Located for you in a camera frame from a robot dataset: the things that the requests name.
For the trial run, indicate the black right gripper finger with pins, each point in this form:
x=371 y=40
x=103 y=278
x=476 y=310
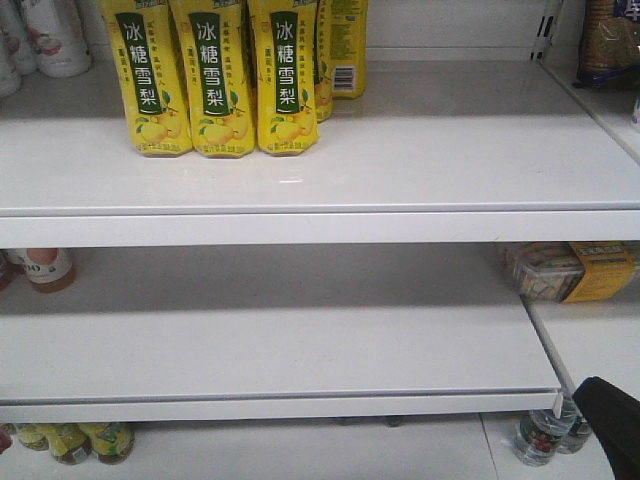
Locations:
x=613 y=416

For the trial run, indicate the clear water bottle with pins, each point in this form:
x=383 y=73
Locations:
x=538 y=435
x=576 y=437

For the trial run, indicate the clear box yellow label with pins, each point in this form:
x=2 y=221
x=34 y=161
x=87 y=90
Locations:
x=570 y=271

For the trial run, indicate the white metal shelving unit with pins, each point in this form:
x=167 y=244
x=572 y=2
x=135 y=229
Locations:
x=341 y=314

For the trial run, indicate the tan cracker bag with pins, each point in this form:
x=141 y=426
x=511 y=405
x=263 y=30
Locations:
x=609 y=45

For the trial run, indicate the yellow lemon tea bottle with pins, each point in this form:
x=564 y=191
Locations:
x=67 y=443
x=112 y=442

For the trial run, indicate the yellow pear drink bottle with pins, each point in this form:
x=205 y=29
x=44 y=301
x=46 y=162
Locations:
x=213 y=46
x=149 y=66
x=284 y=45

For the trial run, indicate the orange C100 drink bottle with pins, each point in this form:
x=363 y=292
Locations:
x=48 y=270

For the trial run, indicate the white peach drink bottle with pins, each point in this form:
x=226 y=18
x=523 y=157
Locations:
x=55 y=32

